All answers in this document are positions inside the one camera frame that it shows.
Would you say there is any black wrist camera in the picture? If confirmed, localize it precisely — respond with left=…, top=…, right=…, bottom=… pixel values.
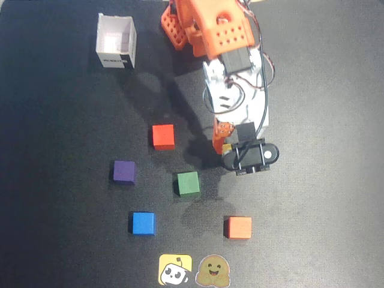
left=221, top=121, right=281, bottom=177

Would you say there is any white open paper box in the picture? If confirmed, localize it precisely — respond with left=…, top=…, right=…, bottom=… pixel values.
left=95, top=12, right=137, bottom=70

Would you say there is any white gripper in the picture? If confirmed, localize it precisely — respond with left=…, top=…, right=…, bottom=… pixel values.
left=203, top=71, right=270, bottom=156

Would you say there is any green cube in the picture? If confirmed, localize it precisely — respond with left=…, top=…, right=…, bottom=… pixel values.
left=175, top=171, right=201, bottom=198

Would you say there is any purple cube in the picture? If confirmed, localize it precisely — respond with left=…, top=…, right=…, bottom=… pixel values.
left=112, top=160, right=137, bottom=186

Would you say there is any red cube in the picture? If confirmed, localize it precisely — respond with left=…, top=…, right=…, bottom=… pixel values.
left=151, top=124, right=176, bottom=151

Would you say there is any black camera cable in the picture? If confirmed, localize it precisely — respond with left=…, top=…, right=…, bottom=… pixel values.
left=236, top=40, right=270, bottom=170

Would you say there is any yellow robot face sticker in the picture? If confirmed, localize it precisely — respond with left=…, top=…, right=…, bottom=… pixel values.
left=158, top=254, right=193, bottom=286

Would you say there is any blue cube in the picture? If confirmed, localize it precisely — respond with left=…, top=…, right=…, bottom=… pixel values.
left=131, top=212, right=157, bottom=237

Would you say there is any black table mat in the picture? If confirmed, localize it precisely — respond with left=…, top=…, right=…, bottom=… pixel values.
left=0, top=0, right=384, bottom=288

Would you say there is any hugging face emoji sticker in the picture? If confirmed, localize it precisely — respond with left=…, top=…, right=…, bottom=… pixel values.
left=195, top=254, right=232, bottom=286

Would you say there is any orange cube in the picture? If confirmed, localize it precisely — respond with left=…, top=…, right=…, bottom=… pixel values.
left=225, top=216, right=253, bottom=240

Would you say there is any white red servo wire bundle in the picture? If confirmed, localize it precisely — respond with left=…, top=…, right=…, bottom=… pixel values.
left=202, top=0, right=276, bottom=115

